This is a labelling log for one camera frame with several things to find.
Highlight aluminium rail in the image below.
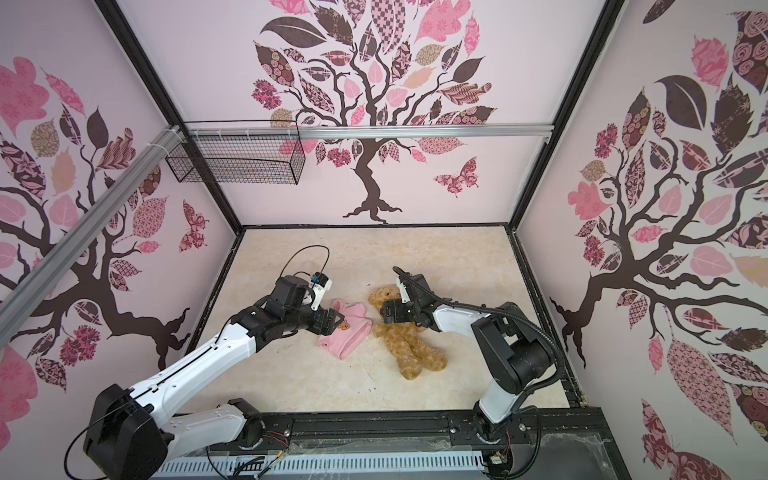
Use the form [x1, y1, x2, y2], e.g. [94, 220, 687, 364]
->
[1, 126, 182, 345]
[188, 123, 554, 140]

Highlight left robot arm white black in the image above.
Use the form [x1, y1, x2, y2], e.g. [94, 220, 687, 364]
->
[83, 273, 343, 479]

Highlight left aluminium rail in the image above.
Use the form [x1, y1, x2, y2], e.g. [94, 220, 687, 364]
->
[1, 126, 182, 345]

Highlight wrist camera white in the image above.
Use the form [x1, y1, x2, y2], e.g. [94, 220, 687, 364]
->
[396, 280, 411, 303]
[310, 272, 333, 311]

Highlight white slotted cable duct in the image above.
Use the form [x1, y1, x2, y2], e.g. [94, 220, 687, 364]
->
[153, 451, 485, 479]

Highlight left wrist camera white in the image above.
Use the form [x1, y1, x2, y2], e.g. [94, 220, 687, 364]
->
[310, 272, 333, 311]

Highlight pink knitted bear sweater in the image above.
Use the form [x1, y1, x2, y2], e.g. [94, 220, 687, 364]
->
[316, 299, 373, 360]

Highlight back aluminium rail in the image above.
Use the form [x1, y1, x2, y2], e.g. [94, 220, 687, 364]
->
[188, 123, 554, 140]

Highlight black wire basket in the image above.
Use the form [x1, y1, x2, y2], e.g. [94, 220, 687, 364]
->
[165, 120, 307, 185]

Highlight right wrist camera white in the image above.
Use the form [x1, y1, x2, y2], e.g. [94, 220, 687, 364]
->
[396, 280, 411, 303]

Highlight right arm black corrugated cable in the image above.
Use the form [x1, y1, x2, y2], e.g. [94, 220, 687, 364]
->
[392, 266, 568, 397]

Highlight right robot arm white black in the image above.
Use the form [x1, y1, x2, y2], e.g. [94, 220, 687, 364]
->
[381, 266, 565, 443]

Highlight brown teddy bear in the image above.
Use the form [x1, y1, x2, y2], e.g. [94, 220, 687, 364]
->
[368, 285, 448, 380]

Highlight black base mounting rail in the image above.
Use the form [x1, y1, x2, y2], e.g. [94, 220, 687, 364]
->
[179, 407, 607, 451]

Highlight left camera black cable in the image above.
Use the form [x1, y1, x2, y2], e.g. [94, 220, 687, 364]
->
[278, 244, 331, 280]

